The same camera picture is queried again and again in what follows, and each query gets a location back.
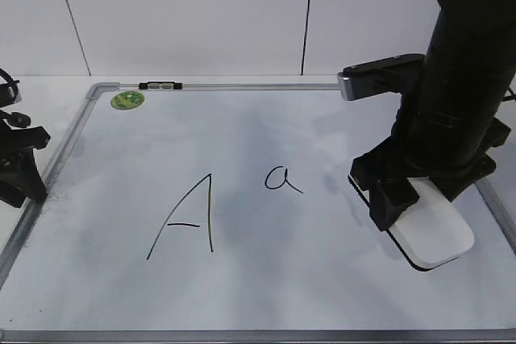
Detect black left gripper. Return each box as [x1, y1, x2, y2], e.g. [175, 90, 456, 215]
[1, 110, 51, 208]

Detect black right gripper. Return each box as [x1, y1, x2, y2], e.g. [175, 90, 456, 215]
[349, 113, 511, 231]

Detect white whiteboard eraser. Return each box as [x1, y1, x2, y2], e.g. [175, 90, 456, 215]
[356, 178, 475, 272]

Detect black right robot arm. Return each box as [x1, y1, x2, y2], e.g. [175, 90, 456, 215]
[339, 0, 515, 205]

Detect black board hanging clip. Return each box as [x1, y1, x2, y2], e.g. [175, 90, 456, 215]
[138, 81, 183, 90]

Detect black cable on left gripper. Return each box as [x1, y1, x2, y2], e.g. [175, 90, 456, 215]
[0, 68, 21, 107]

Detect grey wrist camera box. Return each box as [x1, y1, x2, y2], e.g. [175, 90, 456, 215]
[337, 53, 425, 101]

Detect white board with aluminium frame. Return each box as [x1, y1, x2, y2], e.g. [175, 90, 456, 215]
[1, 84, 515, 342]

